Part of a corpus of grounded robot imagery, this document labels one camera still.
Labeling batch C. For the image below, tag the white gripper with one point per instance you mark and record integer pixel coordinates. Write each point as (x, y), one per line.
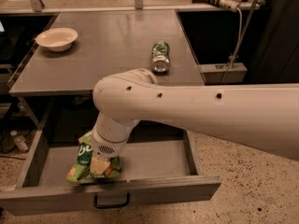
(105, 146)

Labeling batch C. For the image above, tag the green rice chip bag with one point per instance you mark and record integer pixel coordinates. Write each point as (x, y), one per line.
(81, 169)

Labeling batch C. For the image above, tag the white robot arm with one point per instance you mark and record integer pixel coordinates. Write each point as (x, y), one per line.
(265, 116)

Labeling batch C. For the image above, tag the grey open drawer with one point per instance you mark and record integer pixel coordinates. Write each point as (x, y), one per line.
(159, 165)

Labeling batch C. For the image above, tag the plastic bottle on floor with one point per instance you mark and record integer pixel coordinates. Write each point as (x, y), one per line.
(19, 141)

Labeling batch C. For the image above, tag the green soda can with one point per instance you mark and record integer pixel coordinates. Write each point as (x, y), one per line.
(160, 61)

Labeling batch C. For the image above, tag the white bowl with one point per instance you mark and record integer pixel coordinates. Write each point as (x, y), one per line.
(57, 39)

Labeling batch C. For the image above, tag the black drawer handle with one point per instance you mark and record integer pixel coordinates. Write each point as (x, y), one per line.
(111, 202)

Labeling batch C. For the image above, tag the grey wall bracket box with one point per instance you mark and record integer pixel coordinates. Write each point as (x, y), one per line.
(218, 73)

